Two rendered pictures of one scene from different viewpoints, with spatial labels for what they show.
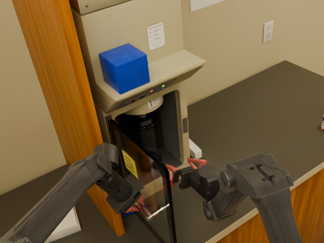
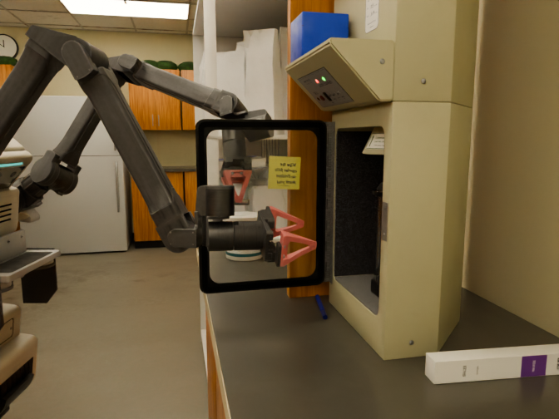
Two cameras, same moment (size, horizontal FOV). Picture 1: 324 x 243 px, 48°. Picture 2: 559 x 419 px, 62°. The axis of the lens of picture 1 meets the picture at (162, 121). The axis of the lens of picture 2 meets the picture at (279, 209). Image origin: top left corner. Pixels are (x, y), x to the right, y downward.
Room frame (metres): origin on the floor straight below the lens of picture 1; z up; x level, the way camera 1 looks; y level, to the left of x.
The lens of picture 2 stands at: (1.16, -0.93, 1.35)
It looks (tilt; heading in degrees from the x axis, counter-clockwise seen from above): 9 degrees down; 108
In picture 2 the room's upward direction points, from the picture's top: straight up
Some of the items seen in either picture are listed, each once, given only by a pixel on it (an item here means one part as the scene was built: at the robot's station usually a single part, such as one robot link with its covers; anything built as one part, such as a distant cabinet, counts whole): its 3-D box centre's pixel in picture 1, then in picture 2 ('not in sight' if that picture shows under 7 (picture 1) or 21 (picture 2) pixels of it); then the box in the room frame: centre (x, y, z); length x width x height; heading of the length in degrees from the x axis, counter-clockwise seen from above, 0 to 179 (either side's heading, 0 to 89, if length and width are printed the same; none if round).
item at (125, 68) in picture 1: (124, 68); (318, 40); (0.92, 0.09, 1.56); 0.10 x 0.10 x 0.09; 30
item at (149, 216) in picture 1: (147, 207); not in sight; (0.71, 0.07, 1.20); 0.10 x 0.05 x 0.03; 32
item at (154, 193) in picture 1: (142, 190); (263, 206); (0.79, 0.08, 1.19); 0.30 x 0.01 x 0.40; 32
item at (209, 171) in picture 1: (212, 191); (204, 214); (0.74, -0.13, 1.20); 0.12 x 0.09 x 0.11; 14
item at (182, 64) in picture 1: (154, 86); (330, 81); (0.96, 0.01, 1.46); 0.32 x 0.11 x 0.10; 120
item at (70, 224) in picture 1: (56, 222); not in sight; (0.89, 0.43, 0.96); 0.16 x 0.12 x 0.04; 109
